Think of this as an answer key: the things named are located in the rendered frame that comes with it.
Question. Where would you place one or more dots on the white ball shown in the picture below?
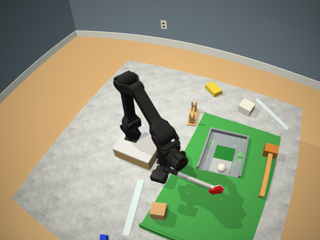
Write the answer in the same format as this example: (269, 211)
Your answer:
(221, 167)

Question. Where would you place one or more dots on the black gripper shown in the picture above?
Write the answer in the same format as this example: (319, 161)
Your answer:
(160, 174)

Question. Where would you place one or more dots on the blue block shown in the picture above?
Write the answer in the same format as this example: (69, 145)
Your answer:
(103, 237)

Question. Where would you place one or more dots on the white flat strip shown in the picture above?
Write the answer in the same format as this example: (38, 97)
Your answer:
(272, 114)
(133, 207)

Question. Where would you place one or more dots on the green putting mat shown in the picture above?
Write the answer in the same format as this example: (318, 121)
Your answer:
(193, 213)

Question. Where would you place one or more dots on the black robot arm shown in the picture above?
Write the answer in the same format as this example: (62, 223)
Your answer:
(130, 89)

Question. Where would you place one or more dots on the red putter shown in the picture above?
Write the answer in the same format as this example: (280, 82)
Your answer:
(212, 189)

